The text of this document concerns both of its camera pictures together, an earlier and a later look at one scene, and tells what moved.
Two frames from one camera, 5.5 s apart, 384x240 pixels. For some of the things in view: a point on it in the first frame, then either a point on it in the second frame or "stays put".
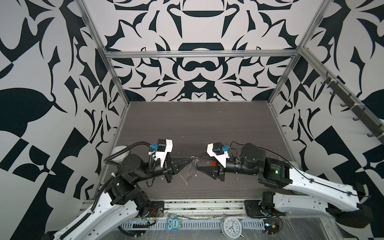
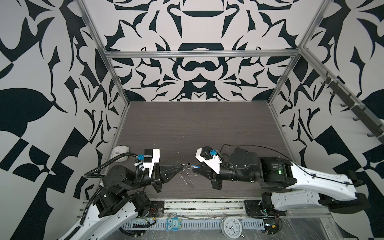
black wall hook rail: [357, 107] stays put
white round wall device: [121, 156] stays put
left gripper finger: [178, 163] -> [167, 173]
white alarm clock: [231, 227] stays put
